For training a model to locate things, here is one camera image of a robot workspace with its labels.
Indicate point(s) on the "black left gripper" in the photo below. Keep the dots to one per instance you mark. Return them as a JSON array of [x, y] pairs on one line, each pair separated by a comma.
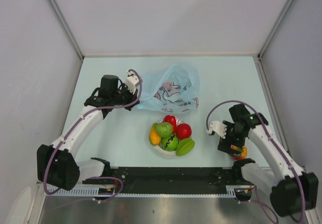
[[131, 96]]

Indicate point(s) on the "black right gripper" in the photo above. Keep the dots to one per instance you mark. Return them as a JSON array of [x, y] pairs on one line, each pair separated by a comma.
[[224, 144]]

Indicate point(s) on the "red fake tomato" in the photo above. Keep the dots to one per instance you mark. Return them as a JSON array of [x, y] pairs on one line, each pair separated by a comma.
[[242, 155]]

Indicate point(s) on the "green fake starfruit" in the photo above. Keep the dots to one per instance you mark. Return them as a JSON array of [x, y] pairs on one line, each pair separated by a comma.
[[185, 146]]

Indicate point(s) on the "red fake apple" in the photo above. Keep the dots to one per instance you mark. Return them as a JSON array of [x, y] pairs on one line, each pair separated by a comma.
[[183, 131]]

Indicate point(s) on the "yellow green fake mango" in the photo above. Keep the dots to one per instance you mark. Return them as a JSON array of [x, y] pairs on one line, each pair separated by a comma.
[[153, 136]]

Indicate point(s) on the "light blue plastic bag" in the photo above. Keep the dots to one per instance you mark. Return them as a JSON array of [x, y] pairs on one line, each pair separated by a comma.
[[172, 90]]

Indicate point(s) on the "green fake custard apple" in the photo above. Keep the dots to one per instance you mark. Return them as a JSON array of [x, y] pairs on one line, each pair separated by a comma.
[[164, 129]]

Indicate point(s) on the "red fake bell pepper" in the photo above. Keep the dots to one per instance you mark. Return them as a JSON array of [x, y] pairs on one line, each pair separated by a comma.
[[172, 120]]

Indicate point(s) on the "green fake watermelon ball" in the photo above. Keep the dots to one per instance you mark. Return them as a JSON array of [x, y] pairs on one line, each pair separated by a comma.
[[170, 143]]

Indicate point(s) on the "white paper plate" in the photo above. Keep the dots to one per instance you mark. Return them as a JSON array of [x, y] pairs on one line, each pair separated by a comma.
[[158, 148]]

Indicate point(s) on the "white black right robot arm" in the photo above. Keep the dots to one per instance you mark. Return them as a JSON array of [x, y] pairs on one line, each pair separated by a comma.
[[290, 188]]

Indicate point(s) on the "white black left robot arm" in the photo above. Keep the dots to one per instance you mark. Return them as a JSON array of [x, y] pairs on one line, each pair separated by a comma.
[[56, 164]]

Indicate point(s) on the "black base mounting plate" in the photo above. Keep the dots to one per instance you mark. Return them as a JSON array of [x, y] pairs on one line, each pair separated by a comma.
[[176, 181]]

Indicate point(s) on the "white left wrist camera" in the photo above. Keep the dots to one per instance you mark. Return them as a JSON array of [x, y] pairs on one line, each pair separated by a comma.
[[132, 81]]

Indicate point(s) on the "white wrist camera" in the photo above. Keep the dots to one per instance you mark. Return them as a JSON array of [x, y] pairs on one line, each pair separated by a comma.
[[132, 81], [217, 127]]

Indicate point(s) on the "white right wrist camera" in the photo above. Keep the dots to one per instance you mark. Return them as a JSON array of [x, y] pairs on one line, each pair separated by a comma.
[[217, 127]]

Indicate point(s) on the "aluminium frame rail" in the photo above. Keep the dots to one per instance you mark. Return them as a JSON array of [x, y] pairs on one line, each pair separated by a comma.
[[276, 121]]

